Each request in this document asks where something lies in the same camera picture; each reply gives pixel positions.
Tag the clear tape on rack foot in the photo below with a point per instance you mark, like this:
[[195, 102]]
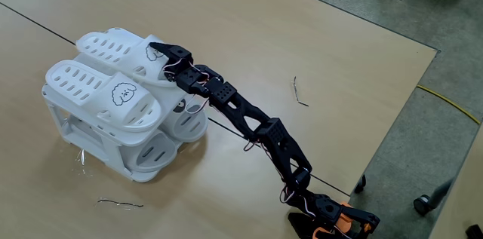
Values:
[[80, 160]]

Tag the white two-shelf shoe rack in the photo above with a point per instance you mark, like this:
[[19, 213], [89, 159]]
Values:
[[113, 156]]

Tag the grey table leg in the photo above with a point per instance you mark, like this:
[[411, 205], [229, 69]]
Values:
[[441, 193]]

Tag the black floor object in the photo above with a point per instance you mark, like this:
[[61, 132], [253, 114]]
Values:
[[474, 232]]

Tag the white poodle slipper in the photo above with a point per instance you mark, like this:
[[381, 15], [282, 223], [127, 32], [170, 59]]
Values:
[[103, 99], [136, 56]]

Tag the grey bear slipper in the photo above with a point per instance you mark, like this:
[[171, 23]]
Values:
[[200, 122], [170, 148]]

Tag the black table caster wheel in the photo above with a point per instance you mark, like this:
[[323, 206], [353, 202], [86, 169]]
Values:
[[360, 184]]

